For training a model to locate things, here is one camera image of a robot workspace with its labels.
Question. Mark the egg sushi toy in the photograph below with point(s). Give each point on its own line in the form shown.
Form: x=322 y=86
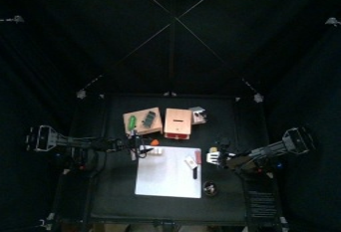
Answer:
x=190 y=162

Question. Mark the silver frame clamp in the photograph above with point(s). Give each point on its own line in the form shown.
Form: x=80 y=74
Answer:
x=16 y=19
x=331 y=21
x=80 y=93
x=258 y=97

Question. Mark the white toy rice block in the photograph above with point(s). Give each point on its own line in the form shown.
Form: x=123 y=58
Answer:
x=156 y=150

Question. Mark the yellow toy food piece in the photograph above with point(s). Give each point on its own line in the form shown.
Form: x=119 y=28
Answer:
x=212 y=150

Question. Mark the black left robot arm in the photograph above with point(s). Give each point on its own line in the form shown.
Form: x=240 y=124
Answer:
x=67 y=141

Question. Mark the green toy vegetable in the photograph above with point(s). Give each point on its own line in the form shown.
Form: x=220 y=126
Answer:
x=131 y=122

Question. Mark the orange toy food piece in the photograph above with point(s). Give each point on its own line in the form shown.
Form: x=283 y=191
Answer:
x=153 y=142

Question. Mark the white cutting board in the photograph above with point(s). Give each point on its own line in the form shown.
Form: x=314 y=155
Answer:
x=167 y=176

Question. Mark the black sheet with white text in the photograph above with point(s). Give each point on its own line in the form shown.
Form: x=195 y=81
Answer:
x=262 y=202

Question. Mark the dark green toy sushi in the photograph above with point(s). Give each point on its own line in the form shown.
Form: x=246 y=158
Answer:
x=148 y=119

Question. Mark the small dark round bowl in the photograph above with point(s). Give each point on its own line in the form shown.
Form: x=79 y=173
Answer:
x=210 y=188

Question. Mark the black marker pen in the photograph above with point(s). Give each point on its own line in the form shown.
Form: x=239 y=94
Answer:
x=196 y=164

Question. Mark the wooden box with red base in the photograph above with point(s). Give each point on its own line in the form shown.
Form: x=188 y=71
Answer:
x=178 y=123

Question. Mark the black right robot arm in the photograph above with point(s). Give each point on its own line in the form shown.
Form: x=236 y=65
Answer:
x=283 y=144

